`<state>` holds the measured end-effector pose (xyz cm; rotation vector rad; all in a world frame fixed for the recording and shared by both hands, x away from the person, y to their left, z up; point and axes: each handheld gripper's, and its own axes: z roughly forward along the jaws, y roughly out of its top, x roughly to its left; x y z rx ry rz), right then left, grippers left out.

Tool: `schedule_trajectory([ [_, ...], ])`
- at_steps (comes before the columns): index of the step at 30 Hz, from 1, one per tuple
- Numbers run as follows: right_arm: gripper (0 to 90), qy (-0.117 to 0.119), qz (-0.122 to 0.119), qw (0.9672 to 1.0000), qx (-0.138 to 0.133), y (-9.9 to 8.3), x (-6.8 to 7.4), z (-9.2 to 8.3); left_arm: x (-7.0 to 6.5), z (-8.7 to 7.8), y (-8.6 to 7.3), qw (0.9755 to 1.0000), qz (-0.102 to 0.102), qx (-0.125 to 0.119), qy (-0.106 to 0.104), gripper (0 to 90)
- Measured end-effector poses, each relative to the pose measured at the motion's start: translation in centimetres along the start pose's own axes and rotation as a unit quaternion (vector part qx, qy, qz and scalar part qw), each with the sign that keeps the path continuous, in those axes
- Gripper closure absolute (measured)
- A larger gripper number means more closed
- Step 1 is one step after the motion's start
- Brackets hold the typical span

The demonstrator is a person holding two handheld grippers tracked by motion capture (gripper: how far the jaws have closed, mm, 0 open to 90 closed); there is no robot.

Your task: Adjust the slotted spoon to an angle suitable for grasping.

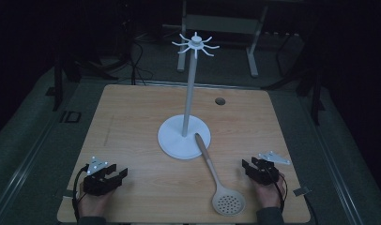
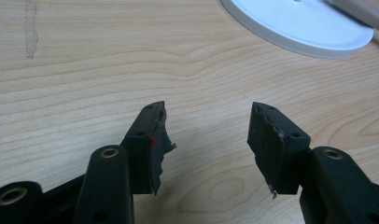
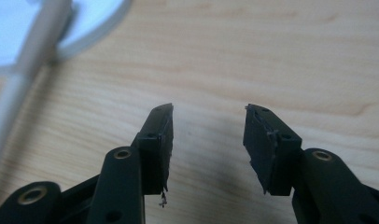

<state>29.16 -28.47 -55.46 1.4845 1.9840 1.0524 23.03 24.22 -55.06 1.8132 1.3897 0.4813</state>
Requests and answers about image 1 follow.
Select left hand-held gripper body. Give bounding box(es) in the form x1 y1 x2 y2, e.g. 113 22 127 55
82 156 115 198

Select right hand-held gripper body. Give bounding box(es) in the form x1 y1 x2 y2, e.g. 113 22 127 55
251 150 292 187

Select person's left hand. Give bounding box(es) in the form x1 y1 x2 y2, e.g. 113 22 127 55
77 187 115 218

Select person's right hand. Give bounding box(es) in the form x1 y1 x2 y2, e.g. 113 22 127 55
251 172 287 209

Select grey tape tab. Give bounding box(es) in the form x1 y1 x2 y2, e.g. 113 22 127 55
56 188 75 199
293 186 312 197

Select beige slotted spoon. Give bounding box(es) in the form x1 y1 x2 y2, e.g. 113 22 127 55
194 132 247 218

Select white utensil hanging stand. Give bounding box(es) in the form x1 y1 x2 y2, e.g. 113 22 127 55
157 31 221 161

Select black tripod stand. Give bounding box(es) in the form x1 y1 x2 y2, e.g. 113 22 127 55
261 32 327 127

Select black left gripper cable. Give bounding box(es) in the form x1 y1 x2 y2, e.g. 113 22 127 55
71 164 90 221

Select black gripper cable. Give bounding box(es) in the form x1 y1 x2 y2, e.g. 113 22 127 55
71 164 90 221
271 171 288 214

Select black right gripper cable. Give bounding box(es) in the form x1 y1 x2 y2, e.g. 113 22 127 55
271 171 288 214

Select black floor cables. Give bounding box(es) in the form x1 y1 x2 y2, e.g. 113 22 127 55
128 18 155 86

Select grey metal frame stand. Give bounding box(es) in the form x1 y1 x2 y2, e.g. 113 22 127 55
176 0 269 79

